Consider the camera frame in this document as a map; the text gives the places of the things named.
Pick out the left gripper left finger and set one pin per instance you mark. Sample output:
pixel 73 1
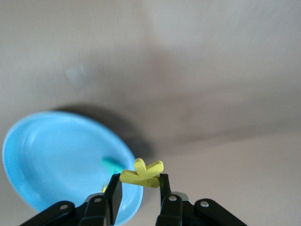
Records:
pixel 98 212

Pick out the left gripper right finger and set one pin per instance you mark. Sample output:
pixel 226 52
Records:
pixel 171 212

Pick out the yellow letter s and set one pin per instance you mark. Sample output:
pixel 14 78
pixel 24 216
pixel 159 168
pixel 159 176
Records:
pixel 104 188

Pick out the yellow letter k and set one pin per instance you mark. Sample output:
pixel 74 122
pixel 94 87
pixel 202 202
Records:
pixel 141 176

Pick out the teal letter y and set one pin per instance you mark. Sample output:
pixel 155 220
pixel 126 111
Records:
pixel 110 164

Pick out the blue plate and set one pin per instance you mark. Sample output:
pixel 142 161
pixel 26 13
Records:
pixel 58 153

